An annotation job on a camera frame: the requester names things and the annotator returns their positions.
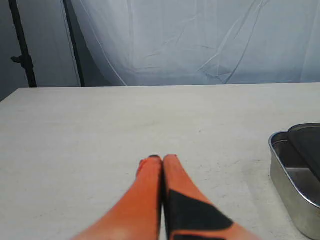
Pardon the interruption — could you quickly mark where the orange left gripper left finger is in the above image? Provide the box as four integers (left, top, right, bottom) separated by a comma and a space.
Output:
73, 155, 163, 240

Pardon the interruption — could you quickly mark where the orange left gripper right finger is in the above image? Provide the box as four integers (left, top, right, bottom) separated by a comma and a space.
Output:
163, 154, 250, 240

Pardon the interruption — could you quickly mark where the dark lid with orange seal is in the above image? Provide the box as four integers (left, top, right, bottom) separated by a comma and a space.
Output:
287, 123, 320, 180

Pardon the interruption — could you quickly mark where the steel two-compartment lunch box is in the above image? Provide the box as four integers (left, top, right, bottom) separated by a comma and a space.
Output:
268, 131, 320, 240

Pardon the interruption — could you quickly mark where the white backdrop cloth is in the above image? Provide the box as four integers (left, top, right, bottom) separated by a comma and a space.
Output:
71, 0, 320, 86

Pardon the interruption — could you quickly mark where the black light stand pole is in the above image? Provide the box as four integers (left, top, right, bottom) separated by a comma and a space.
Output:
8, 0, 38, 88

